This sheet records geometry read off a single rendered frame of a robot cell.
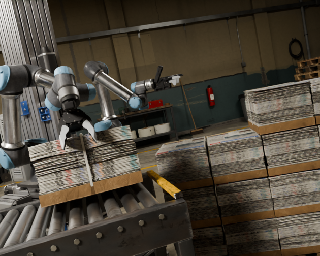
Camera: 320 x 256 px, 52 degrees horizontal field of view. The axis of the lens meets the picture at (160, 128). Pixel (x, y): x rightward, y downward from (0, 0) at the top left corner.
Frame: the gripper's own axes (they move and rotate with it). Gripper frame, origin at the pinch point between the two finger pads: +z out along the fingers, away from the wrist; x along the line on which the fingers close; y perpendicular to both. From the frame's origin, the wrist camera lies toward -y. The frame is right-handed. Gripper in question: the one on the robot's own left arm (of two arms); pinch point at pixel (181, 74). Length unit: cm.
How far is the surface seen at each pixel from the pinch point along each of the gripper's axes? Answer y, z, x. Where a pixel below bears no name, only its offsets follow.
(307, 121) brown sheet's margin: 34, 67, 38
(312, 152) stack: 50, 67, 40
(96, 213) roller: 29, -15, 125
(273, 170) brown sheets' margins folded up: 56, 46, 44
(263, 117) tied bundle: 27, 46, 40
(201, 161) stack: 44, 9, 47
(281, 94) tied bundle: 18, 56, 37
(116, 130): 7, -10, 103
